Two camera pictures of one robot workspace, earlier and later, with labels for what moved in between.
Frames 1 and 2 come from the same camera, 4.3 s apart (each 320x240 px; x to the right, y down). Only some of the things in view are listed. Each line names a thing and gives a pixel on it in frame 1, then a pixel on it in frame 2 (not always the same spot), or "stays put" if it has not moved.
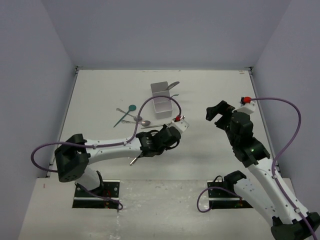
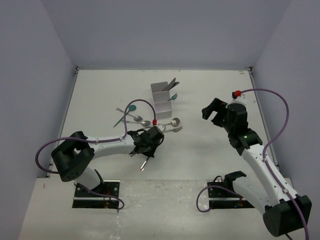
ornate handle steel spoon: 143,123 stays put
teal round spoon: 131,107 stays put
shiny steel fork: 134,160 -> 143,164
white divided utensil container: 163,107 stays put
